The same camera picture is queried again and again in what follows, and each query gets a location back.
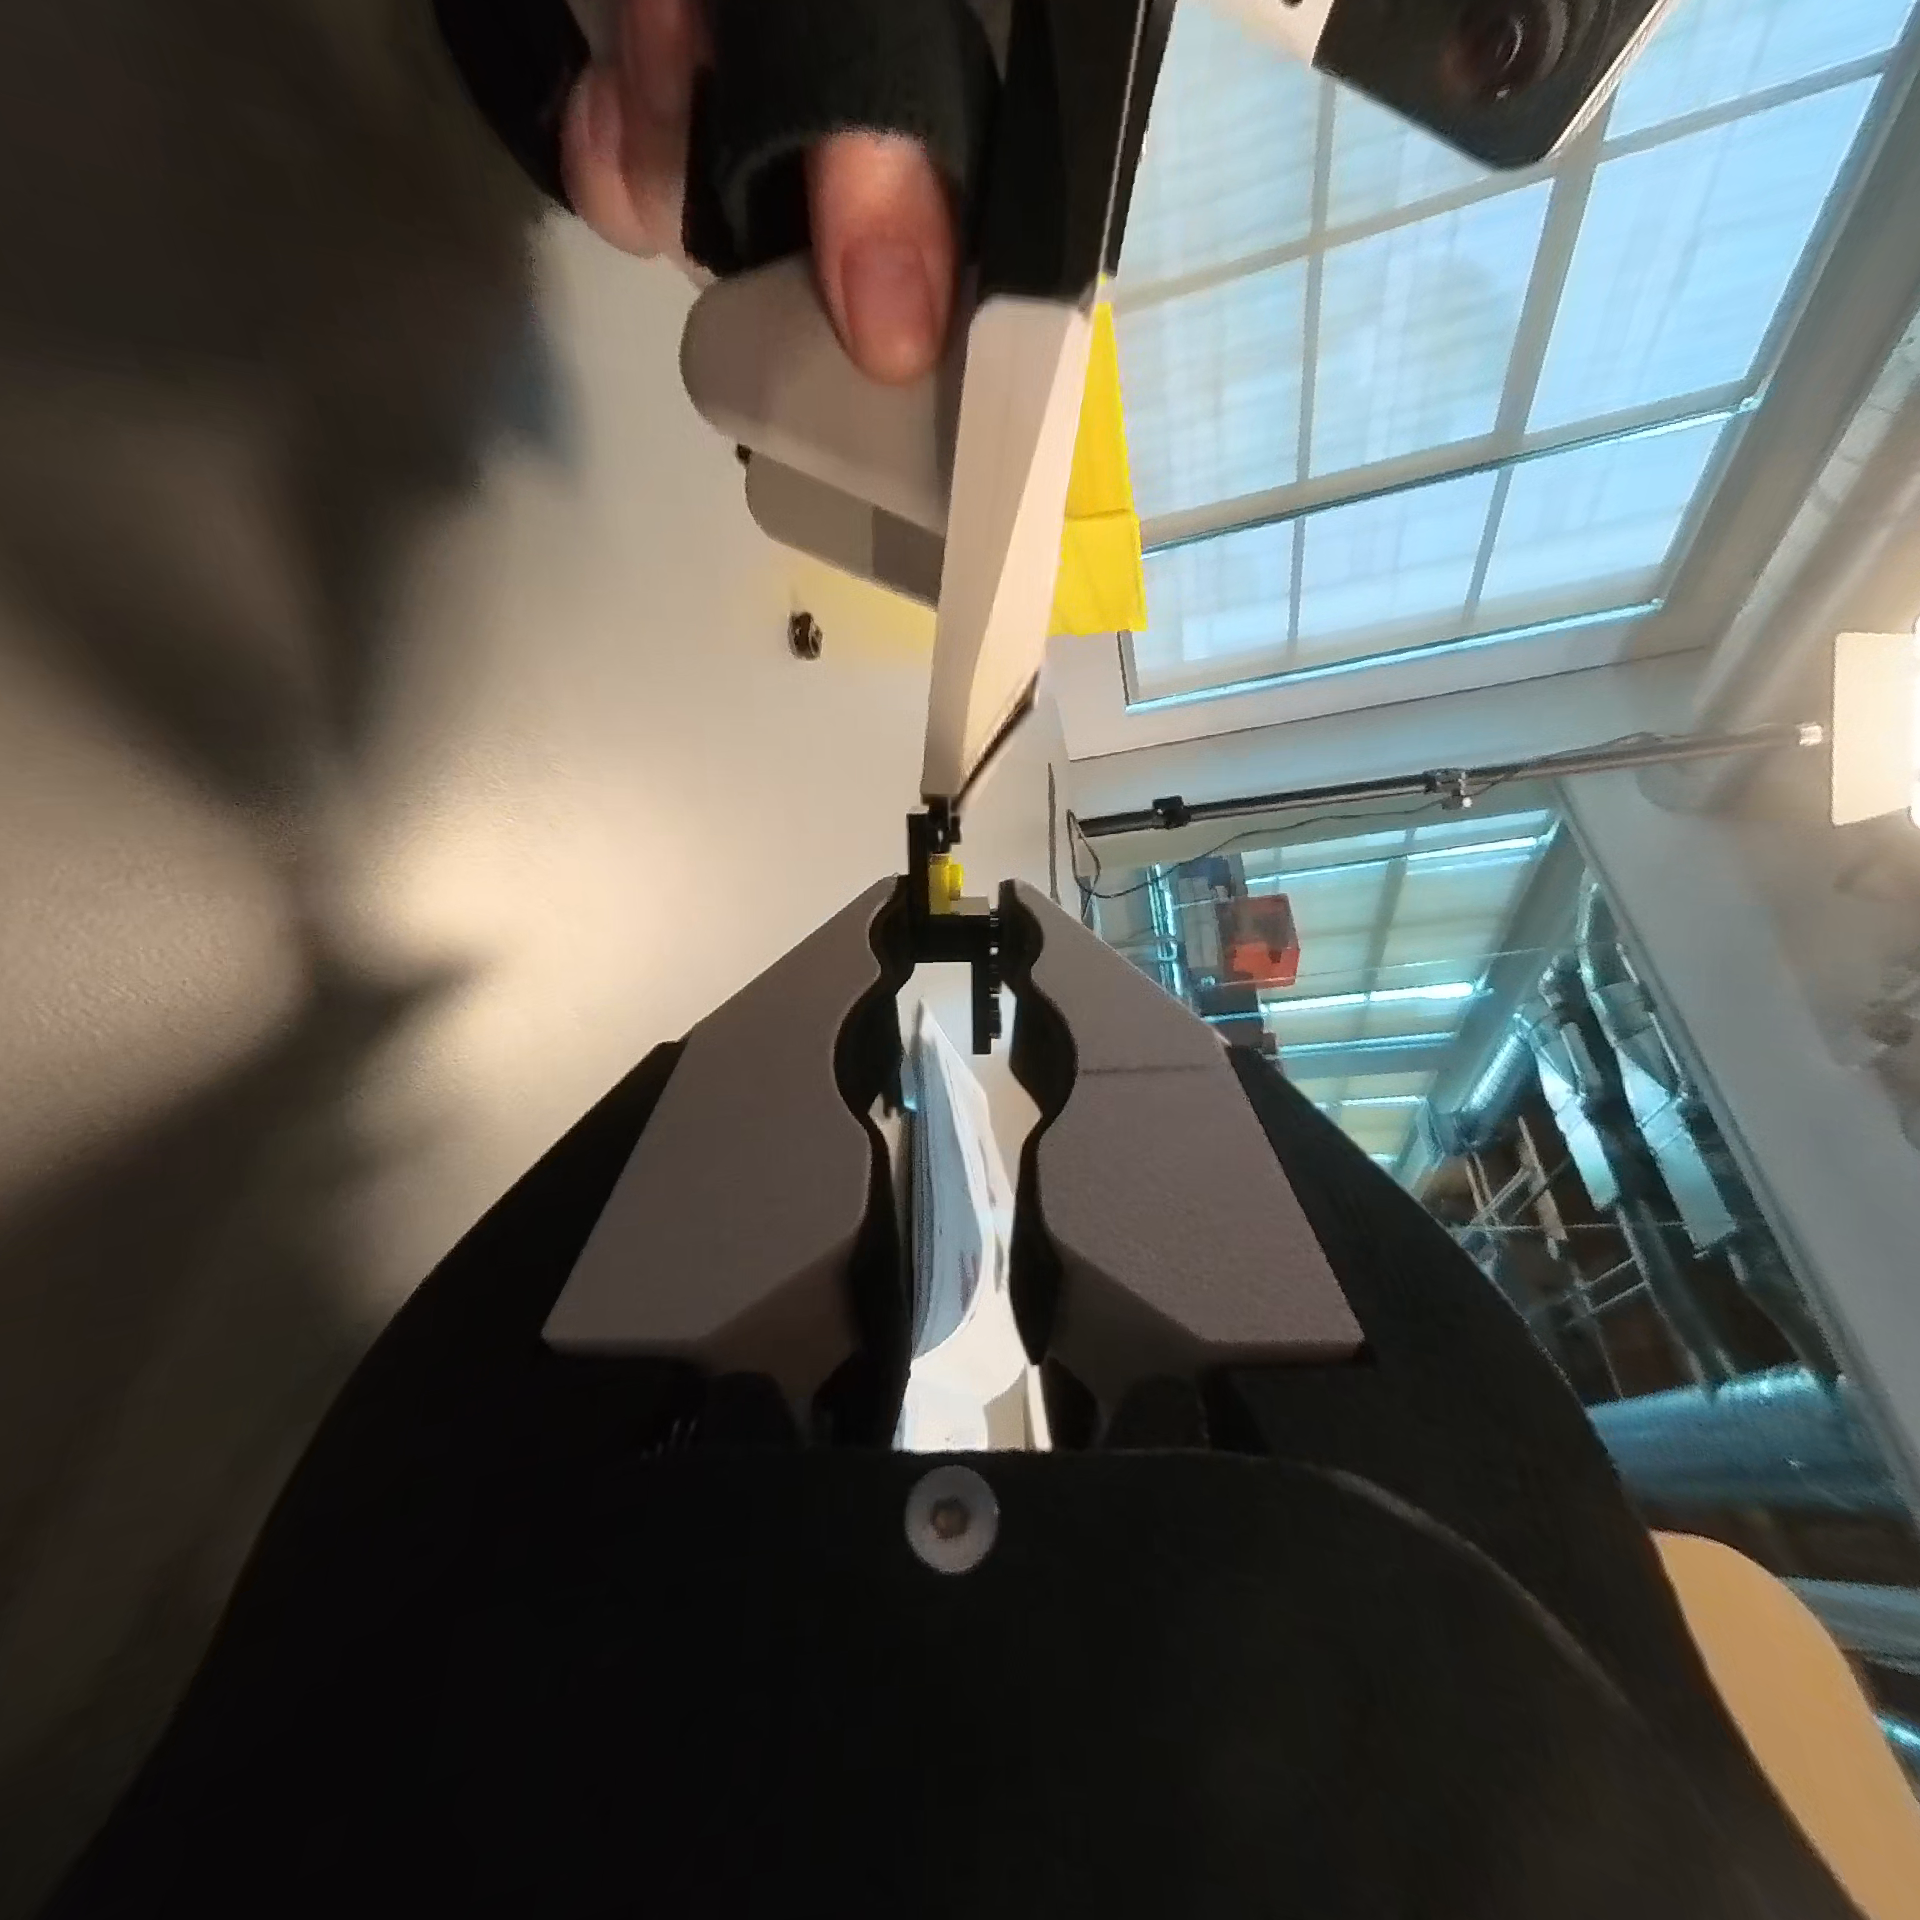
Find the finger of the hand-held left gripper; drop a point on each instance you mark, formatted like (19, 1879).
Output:
(1002, 756)
(1004, 523)

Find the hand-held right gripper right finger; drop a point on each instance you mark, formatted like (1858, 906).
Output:
(1186, 1201)

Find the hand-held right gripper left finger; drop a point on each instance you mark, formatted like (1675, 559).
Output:
(722, 1201)

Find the yellow plastic bin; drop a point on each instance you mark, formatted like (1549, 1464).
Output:
(1102, 523)

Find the small black lego piece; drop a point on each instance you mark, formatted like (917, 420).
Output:
(934, 833)

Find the small yellow lego brick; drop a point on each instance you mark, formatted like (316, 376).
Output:
(945, 884)

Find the black lego assembly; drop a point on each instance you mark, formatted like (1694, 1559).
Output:
(945, 937)

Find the black lego connector piece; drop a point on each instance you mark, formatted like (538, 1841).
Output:
(805, 631)

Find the person's left hand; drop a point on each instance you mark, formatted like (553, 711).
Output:
(886, 255)

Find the black light stand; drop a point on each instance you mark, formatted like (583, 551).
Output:
(1171, 813)

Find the open instruction booklet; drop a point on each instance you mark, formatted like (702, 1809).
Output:
(954, 1201)

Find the metal shelf rack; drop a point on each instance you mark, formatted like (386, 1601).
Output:
(1201, 961)

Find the orange storage case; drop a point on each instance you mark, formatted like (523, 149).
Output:
(1258, 937)

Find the large paned window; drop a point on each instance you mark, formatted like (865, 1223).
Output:
(1349, 931)
(1425, 376)

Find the studio light panel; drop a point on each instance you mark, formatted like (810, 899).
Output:
(1876, 720)

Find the silver ventilation duct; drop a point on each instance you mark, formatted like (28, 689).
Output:
(1724, 1425)

